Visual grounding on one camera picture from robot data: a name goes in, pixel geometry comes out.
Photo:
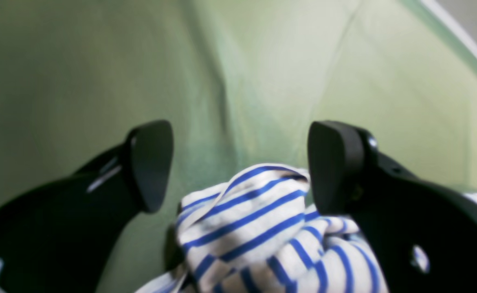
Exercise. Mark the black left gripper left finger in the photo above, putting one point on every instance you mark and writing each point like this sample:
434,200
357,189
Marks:
57,238

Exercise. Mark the blue white striped t-shirt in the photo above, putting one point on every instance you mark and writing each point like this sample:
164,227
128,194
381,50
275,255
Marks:
254,234

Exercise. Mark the green table cloth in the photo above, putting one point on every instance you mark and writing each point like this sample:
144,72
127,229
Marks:
239,80

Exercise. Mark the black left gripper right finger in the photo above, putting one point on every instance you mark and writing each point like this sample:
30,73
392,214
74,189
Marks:
423,235

